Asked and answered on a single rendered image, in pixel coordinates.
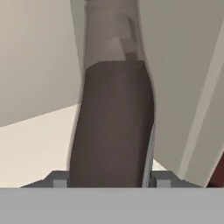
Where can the clear bottle with dark syrup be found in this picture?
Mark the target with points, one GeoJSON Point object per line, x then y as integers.
{"type": "Point", "coordinates": [113, 122]}

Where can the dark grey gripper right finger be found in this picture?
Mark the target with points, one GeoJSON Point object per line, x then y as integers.
{"type": "Point", "coordinates": [166, 179]}

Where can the beige cabinet door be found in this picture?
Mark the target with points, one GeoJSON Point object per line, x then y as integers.
{"type": "Point", "coordinates": [201, 122]}

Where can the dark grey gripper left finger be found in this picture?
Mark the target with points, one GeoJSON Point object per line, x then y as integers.
{"type": "Point", "coordinates": [55, 179]}

